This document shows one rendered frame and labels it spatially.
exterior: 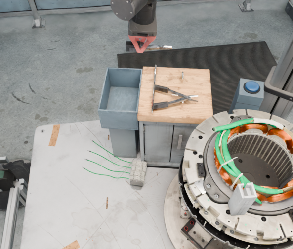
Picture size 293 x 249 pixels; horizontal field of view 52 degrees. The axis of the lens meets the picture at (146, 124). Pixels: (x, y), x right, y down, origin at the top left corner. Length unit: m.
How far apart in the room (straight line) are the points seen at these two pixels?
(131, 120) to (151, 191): 0.27
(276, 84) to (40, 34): 2.30
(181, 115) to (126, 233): 0.39
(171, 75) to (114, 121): 0.21
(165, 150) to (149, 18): 0.41
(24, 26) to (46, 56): 0.51
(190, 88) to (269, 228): 0.42
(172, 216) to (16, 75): 2.00
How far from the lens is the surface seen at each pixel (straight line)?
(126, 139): 0.95
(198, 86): 0.87
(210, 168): 0.68
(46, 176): 1.07
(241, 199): 0.57
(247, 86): 0.94
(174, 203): 0.96
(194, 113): 0.80
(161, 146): 0.93
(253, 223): 0.66
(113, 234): 0.95
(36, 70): 2.63
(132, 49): 0.82
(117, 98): 0.94
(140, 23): 0.75
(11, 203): 1.18
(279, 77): 1.12
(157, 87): 0.82
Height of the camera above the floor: 1.69
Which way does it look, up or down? 53 degrees down
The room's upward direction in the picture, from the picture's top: 1 degrees counter-clockwise
